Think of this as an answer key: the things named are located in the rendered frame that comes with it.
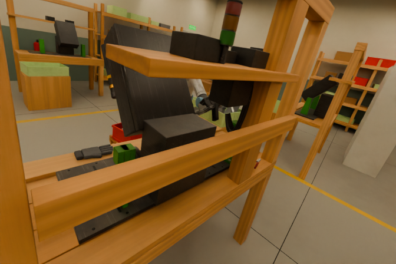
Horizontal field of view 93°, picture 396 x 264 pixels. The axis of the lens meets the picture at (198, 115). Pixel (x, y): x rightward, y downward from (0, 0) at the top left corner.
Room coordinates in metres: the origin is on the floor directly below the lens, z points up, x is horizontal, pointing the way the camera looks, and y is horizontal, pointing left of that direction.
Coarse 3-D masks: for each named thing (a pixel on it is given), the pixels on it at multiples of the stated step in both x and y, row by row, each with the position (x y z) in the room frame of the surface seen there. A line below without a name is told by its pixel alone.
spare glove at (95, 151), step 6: (108, 144) 0.99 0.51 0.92; (78, 150) 0.88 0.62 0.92; (84, 150) 0.88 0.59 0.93; (90, 150) 0.89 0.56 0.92; (96, 150) 0.90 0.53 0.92; (102, 150) 0.92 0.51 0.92; (108, 150) 0.93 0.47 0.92; (78, 156) 0.83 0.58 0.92; (84, 156) 0.84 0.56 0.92; (90, 156) 0.85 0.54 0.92; (96, 156) 0.86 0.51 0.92
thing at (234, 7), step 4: (228, 0) 0.67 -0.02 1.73; (232, 0) 0.66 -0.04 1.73; (236, 0) 0.66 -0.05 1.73; (228, 4) 0.67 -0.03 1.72; (232, 4) 0.66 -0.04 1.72; (236, 4) 0.66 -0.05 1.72; (240, 4) 0.66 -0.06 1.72; (228, 8) 0.66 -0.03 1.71; (232, 8) 0.66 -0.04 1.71; (236, 8) 0.66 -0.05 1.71; (240, 8) 0.67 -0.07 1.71; (228, 12) 0.66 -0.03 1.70; (232, 12) 0.66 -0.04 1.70; (236, 12) 0.66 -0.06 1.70; (240, 12) 0.68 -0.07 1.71
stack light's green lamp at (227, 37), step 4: (220, 32) 0.68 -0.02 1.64; (224, 32) 0.66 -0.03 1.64; (228, 32) 0.66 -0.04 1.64; (232, 32) 0.66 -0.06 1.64; (220, 36) 0.67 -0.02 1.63; (224, 36) 0.66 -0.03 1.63; (228, 36) 0.66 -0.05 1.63; (232, 36) 0.66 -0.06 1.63; (220, 40) 0.67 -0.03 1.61; (224, 40) 0.66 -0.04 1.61; (228, 40) 0.66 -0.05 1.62; (232, 40) 0.67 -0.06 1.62; (220, 44) 0.67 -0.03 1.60; (224, 44) 0.66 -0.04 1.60; (228, 44) 0.66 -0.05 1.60; (232, 44) 0.67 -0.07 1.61
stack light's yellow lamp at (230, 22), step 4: (224, 16) 0.68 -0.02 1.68; (228, 16) 0.66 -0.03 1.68; (232, 16) 0.66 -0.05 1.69; (236, 16) 0.66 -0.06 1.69; (224, 20) 0.67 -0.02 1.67; (228, 20) 0.66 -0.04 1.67; (232, 20) 0.66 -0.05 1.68; (236, 20) 0.66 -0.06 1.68; (224, 24) 0.67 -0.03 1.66; (228, 24) 0.66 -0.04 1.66; (232, 24) 0.66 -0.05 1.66; (236, 24) 0.67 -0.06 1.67; (224, 28) 0.67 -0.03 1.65; (228, 28) 0.66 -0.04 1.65; (232, 28) 0.66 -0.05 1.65; (236, 28) 0.67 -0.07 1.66
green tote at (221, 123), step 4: (192, 100) 2.34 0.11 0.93; (208, 112) 2.11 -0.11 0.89; (220, 112) 1.99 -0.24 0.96; (236, 112) 2.11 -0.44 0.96; (200, 116) 2.19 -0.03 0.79; (204, 116) 2.14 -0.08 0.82; (208, 116) 2.10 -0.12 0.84; (220, 116) 1.97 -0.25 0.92; (224, 116) 1.96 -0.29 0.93; (232, 116) 2.06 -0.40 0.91; (236, 116) 2.12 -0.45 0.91; (208, 120) 2.09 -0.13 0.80; (220, 120) 1.96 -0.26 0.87; (224, 120) 1.97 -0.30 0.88; (232, 120) 2.08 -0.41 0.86; (216, 124) 1.99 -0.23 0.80; (220, 124) 1.95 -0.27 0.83; (224, 124) 1.98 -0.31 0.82
